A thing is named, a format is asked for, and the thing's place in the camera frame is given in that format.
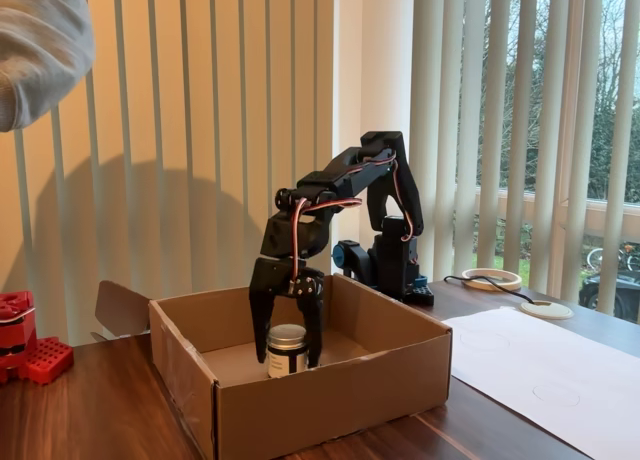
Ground small silver metal cylinder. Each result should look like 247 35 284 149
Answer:
266 323 308 380

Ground red leader arm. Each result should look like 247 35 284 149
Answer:
0 290 75 387

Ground open cardboard box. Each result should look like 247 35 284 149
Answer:
90 273 454 460

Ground blue knob table clamp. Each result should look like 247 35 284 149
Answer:
332 239 374 281

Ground cream vertical blinds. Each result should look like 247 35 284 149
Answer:
0 0 335 346

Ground masking tape roll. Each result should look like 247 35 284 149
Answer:
460 267 523 293

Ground white vertical blinds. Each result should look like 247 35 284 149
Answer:
409 0 640 326

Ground white paper sheet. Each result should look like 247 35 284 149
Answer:
442 307 640 460

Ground dark parked vehicle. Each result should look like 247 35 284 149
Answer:
579 273 640 324

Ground parked bicycle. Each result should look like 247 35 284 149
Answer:
584 243 640 276

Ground thin black cable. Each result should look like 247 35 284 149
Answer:
443 274 536 306

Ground white desk cable grommet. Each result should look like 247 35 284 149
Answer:
519 300 575 321

